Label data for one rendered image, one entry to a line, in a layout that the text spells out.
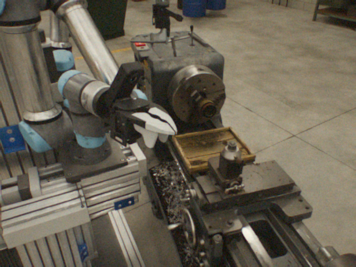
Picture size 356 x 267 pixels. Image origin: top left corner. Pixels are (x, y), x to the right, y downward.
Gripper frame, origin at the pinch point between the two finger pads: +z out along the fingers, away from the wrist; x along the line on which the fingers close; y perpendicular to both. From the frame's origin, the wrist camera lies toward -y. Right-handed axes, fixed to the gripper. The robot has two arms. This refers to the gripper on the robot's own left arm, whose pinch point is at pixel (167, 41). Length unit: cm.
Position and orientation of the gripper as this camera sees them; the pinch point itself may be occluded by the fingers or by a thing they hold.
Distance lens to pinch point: 185.9
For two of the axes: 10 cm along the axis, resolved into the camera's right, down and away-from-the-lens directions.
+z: 0.0, 8.4, 5.4
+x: 3.0, 5.2, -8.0
